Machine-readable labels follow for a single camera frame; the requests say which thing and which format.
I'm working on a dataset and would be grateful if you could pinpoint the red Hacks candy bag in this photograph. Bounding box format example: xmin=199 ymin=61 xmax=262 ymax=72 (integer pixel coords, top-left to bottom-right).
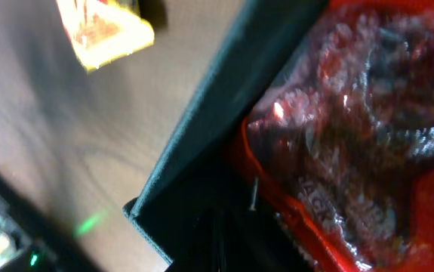
xmin=232 ymin=1 xmax=434 ymax=271

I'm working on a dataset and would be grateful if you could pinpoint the yellow orange snack packet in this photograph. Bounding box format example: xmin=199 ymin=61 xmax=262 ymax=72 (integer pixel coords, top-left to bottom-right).
xmin=56 ymin=0 xmax=155 ymax=73

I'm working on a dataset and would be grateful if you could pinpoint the dark green open box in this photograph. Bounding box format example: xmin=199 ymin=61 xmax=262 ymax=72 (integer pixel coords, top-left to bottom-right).
xmin=123 ymin=1 xmax=326 ymax=271

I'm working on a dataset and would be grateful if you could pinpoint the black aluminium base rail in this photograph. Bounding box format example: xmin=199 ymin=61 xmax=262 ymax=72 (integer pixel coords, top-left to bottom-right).
xmin=0 ymin=174 xmax=100 ymax=272

